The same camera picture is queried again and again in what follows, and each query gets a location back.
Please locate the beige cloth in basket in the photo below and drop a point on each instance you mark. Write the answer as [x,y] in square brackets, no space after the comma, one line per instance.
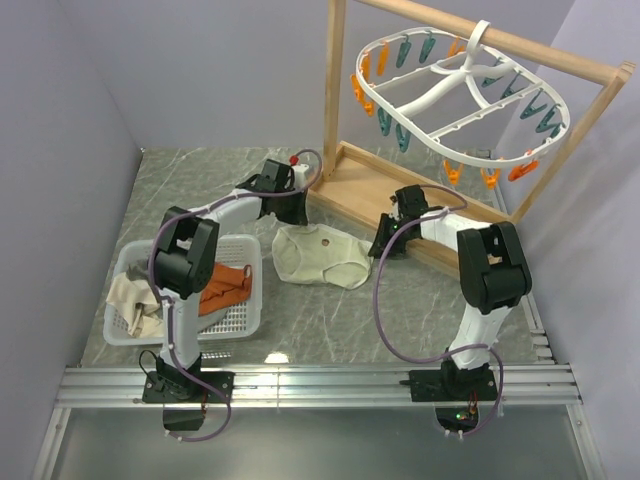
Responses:
[136,303]

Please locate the white oval clip hanger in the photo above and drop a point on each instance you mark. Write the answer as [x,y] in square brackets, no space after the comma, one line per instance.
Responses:
[459,97]

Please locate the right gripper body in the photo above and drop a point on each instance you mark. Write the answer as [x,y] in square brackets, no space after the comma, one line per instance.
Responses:
[401,247]

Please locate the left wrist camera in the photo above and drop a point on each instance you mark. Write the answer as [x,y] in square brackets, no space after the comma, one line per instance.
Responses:
[302,172]

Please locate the pale green underwear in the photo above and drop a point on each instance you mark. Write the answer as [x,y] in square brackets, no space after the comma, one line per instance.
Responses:
[320,254]

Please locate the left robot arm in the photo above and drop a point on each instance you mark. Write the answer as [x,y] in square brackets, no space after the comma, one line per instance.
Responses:
[182,260]

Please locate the orange cloth in basket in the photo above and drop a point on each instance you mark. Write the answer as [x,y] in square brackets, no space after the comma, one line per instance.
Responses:
[227,287]

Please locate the grey cloth in basket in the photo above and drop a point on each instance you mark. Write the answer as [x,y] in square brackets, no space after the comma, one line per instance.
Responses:
[137,270]

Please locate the aluminium mounting rail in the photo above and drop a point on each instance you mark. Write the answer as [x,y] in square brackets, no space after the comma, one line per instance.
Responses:
[333,386]

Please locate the wooden hanger rack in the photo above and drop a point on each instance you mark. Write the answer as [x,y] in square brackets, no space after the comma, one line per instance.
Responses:
[359,185]

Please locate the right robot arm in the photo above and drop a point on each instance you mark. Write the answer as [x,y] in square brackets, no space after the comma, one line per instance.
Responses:
[494,276]

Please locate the teal clothes peg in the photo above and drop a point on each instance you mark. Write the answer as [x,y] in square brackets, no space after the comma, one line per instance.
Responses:
[532,108]
[403,137]
[546,124]
[385,121]

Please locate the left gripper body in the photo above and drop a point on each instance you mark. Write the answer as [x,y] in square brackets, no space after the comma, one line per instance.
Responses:
[287,187]

